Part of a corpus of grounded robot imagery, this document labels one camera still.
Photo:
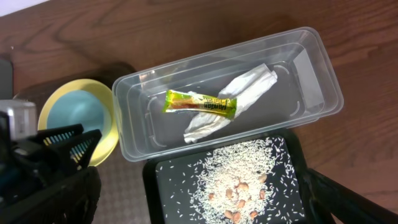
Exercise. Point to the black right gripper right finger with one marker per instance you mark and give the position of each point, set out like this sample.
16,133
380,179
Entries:
323,199

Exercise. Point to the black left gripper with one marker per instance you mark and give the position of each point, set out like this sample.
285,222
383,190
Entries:
29,165

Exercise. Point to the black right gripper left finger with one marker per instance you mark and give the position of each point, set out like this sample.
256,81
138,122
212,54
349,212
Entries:
71,200

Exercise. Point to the yellow plate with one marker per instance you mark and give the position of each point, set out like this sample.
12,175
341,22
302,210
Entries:
86,102

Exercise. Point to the yellow green snack wrapper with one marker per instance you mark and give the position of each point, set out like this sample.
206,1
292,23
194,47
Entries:
176,101

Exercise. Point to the white napkin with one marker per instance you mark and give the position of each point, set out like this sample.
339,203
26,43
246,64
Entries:
246,89

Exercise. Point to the grey plastic dishwasher rack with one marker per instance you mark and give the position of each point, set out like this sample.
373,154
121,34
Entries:
6,80

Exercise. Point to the brown plastic serving tray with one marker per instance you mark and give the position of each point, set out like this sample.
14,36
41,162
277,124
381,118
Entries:
123,198

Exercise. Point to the black plastic tray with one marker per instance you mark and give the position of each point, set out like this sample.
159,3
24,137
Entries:
171,181

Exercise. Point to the spilled rice and food scraps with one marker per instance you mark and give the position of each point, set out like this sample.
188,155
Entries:
237,182

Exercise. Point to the clear plastic bin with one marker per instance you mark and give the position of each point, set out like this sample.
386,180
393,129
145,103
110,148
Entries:
306,90

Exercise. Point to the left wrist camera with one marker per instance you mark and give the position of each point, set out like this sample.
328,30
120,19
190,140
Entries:
22,118

